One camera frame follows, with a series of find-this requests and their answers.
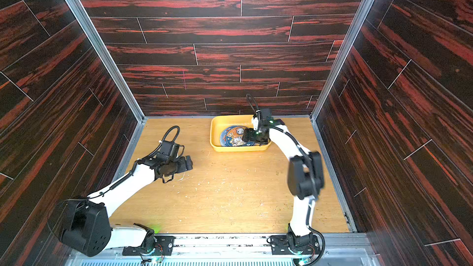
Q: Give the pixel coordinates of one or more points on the yellow plastic storage tray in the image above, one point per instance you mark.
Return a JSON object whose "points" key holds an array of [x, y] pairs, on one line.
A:
{"points": [[219, 123]]}

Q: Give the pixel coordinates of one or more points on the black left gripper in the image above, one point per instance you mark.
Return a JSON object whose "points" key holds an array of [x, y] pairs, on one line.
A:
{"points": [[184, 167]]}

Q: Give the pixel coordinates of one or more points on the blue cartoon animals coaster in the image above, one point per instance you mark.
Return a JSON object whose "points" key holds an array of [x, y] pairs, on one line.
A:
{"points": [[233, 137]]}

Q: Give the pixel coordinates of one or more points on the aluminium corner post left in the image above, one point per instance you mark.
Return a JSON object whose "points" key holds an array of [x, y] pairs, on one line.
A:
{"points": [[100, 48]]}

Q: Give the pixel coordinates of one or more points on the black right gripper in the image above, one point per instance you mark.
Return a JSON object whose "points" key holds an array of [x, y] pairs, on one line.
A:
{"points": [[261, 138]]}

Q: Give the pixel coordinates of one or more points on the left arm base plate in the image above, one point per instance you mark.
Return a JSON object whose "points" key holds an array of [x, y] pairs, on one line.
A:
{"points": [[158, 246]]}

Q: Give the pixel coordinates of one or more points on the aluminium front rail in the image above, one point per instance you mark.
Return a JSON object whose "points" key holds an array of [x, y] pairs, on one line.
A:
{"points": [[245, 249]]}

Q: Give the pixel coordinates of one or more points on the aluminium corner post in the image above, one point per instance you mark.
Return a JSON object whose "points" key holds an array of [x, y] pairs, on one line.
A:
{"points": [[100, 48], [352, 33]]}

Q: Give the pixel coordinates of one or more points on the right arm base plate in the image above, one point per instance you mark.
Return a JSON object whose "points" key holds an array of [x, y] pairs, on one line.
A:
{"points": [[290, 244]]}

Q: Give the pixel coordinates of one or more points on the aluminium corner post right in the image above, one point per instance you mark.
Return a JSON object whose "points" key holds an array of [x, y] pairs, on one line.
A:
{"points": [[352, 33]]}

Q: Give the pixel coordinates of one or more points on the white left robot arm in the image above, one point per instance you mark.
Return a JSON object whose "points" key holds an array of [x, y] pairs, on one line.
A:
{"points": [[85, 223]]}

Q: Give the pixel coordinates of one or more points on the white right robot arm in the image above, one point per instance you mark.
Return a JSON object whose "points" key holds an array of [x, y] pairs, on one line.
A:
{"points": [[305, 177]]}

